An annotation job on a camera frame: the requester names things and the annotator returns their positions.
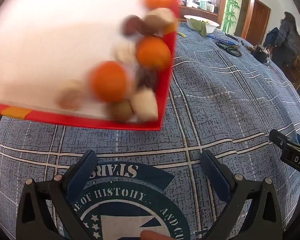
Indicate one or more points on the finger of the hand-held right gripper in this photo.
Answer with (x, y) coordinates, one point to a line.
(291, 155)

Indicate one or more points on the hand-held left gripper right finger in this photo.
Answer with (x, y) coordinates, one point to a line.
(213, 173)

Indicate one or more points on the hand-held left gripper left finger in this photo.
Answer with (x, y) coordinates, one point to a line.
(81, 177)

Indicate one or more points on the brown longan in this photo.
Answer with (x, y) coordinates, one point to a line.
(120, 111)

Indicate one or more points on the orange tangerine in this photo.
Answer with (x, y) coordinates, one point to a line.
(158, 0)
(108, 81)
(153, 53)

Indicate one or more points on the dark red date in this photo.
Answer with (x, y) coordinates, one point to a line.
(147, 78)
(132, 25)

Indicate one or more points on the red cardboard box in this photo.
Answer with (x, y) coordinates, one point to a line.
(40, 55)

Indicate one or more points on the blue plaid tablecloth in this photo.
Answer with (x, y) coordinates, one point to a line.
(227, 105)

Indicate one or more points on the black handbag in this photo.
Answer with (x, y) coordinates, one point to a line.
(261, 53)

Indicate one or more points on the dark jacket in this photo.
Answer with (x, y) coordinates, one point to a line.
(271, 36)

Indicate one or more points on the black scissors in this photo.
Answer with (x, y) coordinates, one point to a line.
(228, 48)

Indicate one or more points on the blue pen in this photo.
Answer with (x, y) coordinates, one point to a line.
(218, 38)

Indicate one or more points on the wooden door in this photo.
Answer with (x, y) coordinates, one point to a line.
(258, 17)

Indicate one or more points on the green vegetable leaf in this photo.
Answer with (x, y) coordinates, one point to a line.
(199, 27)

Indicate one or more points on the white bowl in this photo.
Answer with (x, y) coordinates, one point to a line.
(212, 26)

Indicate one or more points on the wooden cabinet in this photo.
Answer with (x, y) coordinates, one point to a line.
(221, 2)

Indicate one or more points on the bamboo wall print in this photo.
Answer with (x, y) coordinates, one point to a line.
(232, 5)

